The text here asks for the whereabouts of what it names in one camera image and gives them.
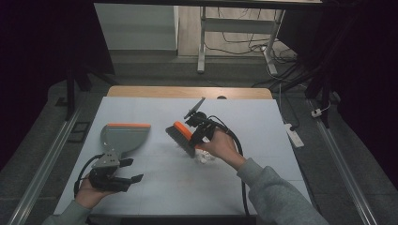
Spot black stand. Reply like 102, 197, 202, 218
303, 59, 343, 129
55, 60, 119, 122

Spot grey dustpan with orange edge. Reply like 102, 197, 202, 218
99, 123, 152, 161

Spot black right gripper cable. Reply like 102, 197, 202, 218
207, 114, 252, 218

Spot black floor frame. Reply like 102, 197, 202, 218
68, 120, 92, 144

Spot wooden table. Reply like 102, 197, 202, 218
106, 85, 274, 100

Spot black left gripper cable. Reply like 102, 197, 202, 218
73, 153, 104, 199

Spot white paper scraps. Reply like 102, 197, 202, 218
193, 148, 218, 165

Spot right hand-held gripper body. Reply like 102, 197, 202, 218
183, 97, 218, 143

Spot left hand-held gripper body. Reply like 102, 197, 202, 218
88, 152, 132, 193

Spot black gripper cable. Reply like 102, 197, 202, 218
73, 153, 104, 199
207, 114, 252, 218

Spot aluminium floor rail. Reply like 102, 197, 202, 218
308, 98, 380, 225
7, 104, 83, 225

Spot white power strip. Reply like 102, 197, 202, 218
283, 123, 305, 149

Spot orange brush with grey bristles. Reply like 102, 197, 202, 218
164, 120, 207, 159

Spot tangle of floor cables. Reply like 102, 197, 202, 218
205, 7, 314, 92

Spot person's right hand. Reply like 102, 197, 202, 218
199, 127, 247, 172

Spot white panel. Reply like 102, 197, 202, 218
94, 3, 179, 52

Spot white desk frame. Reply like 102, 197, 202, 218
196, 6, 286, 76

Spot person's left hand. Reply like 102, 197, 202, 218
74, 177, 118, 210

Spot dark curtain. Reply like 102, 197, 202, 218
276, 0, 398, 188
0, 0, 116, 173

